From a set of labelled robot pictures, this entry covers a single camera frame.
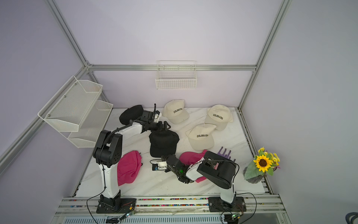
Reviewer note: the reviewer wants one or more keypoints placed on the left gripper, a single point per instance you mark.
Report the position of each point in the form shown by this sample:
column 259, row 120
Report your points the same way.
column 160, row 128

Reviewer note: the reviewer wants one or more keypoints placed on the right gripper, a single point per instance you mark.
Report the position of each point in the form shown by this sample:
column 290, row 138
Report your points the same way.
column 168, row 157

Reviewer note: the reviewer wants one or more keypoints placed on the plain black cap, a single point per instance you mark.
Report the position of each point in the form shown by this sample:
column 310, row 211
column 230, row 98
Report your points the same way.
column 163, row 143
column 132, row 113

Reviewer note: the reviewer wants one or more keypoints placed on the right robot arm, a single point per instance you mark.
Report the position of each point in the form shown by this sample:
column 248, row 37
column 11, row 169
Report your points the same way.
column 219, row 170

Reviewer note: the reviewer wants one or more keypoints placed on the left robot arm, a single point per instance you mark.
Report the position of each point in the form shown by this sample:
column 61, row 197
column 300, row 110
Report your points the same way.
column 108, row 151

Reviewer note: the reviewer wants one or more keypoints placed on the right magenta cap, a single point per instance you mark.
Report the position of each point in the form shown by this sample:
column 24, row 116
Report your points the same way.
column 190, row 158

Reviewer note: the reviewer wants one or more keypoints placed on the magenta cap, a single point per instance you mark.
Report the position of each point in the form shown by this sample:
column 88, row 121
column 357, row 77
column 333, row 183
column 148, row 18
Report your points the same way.
column 190, row 158
column 128, row 167

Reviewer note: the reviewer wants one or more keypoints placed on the cream cap back middle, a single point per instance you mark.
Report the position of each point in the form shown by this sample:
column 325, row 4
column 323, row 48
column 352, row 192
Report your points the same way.
column 175, row 111

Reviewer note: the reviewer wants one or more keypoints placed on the cream Colorado cap front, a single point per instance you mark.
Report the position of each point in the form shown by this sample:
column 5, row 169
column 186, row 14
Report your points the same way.
column 200, row 137

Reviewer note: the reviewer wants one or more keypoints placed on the cream colorado cap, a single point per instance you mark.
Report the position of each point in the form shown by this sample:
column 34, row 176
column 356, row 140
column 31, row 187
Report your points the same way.
column 200, row 137
column 220, row 116

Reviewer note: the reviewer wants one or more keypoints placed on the left magenta cap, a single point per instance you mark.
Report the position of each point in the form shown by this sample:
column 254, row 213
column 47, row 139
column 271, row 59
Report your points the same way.
column 128, row 167

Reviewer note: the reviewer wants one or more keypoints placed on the purple pink garden fork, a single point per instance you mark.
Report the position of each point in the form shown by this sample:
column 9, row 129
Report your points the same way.
column 224, row 153

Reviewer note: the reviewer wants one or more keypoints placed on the cream Colorado cap back right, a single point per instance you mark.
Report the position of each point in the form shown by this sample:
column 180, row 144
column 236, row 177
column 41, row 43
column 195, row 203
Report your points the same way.
column 220, row 116

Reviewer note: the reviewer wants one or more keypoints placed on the white two-tier mesh shelf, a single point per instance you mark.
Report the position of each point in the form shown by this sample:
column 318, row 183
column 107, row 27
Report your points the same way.
column 77, row 112

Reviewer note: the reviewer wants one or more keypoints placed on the sunflower bouquet in pot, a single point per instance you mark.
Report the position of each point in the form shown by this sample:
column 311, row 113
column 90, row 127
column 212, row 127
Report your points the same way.
column 263, row 164

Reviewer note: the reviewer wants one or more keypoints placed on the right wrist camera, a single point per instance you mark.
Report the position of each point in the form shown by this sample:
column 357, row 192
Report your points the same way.
column 160, row 165

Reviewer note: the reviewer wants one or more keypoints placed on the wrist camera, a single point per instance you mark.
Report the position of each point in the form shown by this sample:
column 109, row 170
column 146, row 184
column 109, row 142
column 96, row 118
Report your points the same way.
column 151, row 116
column 160, row 165

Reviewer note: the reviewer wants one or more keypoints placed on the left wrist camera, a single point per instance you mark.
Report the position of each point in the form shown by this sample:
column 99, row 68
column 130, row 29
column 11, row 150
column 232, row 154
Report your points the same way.
column 151, row 116

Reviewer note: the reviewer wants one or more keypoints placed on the white wire wall basket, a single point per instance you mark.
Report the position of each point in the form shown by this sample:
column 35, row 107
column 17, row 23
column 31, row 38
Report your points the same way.
column 176, row 75

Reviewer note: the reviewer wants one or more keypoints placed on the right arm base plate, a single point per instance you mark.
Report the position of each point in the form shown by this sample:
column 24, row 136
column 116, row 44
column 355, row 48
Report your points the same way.
column 216, row 204

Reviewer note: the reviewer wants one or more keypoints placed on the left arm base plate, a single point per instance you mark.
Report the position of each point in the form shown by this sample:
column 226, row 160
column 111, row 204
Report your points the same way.
column 116, row 205

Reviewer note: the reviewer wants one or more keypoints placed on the aluminium front rail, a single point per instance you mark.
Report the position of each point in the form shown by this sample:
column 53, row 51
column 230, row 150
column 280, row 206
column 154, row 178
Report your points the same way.
column 267, row 209

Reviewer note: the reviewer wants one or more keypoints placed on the aluminium cage frame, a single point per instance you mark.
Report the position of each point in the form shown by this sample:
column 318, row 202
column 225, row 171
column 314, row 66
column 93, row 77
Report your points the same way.
column 41, row 57

